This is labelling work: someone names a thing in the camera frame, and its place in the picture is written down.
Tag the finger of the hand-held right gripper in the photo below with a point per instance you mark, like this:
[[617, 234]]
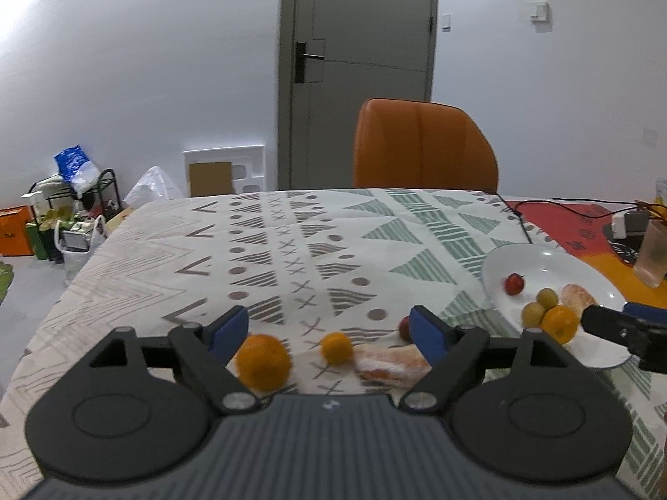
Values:
[[607, 323], [649, 315]]

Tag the green floor mat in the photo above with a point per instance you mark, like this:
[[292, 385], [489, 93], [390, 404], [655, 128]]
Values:
[[4, 281]]

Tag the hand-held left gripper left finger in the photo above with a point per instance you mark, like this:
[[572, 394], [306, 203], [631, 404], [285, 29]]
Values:
[[229, 333]]

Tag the white charger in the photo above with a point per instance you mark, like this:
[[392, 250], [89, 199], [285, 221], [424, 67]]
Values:
[[625, 225]]

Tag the red plum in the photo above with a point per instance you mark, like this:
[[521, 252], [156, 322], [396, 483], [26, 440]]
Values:
[[405, 329], [514, 284]]

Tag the white trash bin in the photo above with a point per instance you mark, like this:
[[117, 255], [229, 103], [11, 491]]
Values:
[[78, 255]]

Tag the small orange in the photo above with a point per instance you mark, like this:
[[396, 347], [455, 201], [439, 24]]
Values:
[[336, 348]]

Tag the green plum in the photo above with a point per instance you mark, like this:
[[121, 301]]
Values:
[[532, 314], [547, 298]]

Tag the green bottle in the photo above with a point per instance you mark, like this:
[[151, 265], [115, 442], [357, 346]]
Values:
[[39, 239]]

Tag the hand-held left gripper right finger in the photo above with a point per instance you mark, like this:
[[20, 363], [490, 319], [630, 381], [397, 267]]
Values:
[[427, 333]]

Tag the orange chair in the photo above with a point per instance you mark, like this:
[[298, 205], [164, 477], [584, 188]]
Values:
[[422, 146]]

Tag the grey door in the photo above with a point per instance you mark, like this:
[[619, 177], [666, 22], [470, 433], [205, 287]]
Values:
[[365, 36]]

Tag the orange box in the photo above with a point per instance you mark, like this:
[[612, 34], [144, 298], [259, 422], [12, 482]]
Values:
[[14, 232]]

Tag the clear plastic bag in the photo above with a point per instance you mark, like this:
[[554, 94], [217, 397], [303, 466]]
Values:
[[153, 185]]

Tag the colourful cartoon mat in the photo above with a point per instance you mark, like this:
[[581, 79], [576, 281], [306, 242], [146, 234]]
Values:
[[568, 229]]

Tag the bread piece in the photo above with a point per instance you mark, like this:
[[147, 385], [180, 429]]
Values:
[[385, 362], [576, 294]]

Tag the white foam packaging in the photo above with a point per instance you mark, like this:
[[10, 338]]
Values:
[[250, 166]]

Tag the translucent cup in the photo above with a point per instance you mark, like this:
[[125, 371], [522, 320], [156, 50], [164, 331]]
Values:
[[651, 255]]

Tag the white plate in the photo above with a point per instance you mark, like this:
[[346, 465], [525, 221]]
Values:
[[542, 265]]

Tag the blue and white bag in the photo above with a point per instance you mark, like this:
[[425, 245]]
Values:
[[73, 164]]

